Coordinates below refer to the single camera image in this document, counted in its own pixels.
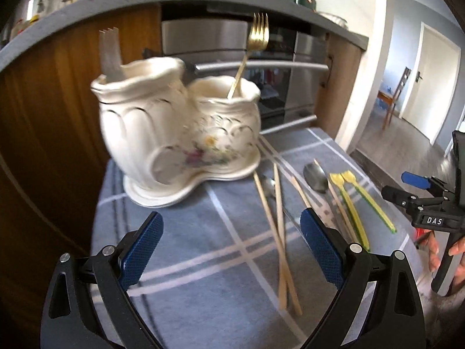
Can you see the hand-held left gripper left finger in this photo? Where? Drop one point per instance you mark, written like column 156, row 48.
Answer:
column 141, row 251

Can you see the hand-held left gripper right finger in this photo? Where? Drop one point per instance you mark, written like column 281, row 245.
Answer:
column 323, row 251

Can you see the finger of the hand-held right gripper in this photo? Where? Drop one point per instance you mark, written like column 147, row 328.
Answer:
column 416, row 180
column 397, row 196

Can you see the yellow plastic spoon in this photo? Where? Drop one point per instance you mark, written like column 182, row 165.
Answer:
column 336, row 180
column 374, row 207

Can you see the silver spoon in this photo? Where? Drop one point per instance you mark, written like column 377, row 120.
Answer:
column 269, row 188
column 315, row 178

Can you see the white floral ceramic utensil holder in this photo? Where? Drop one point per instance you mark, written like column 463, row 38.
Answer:
column 145, row 127

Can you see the person's right hand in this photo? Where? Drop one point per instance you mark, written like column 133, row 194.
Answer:
column 435, row 252

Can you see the blue plaid cloth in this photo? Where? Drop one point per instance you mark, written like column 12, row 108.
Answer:
column 203, row 232

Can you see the wooden chair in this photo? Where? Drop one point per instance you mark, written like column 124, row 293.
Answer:
column 397, row 91

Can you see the white door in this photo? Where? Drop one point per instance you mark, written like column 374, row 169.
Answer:
column 432, row 80

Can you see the narrow wooden cabinet panel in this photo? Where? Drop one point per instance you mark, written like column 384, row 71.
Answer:
column 345, row 91

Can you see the wooden cabinet front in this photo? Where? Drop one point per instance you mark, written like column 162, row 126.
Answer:
column 47, row 116

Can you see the silver metal bowl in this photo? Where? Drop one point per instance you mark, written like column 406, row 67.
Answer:
column 334, row 20

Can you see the silver fork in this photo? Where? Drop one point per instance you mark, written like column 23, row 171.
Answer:
column 110, row 54

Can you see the gold fork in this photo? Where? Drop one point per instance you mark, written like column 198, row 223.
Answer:
column 258, row 32

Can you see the stainless steel oven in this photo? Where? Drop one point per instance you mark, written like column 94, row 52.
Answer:
column 218, row 40

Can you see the grey countertop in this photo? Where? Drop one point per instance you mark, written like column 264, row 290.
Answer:
column 109, row 3

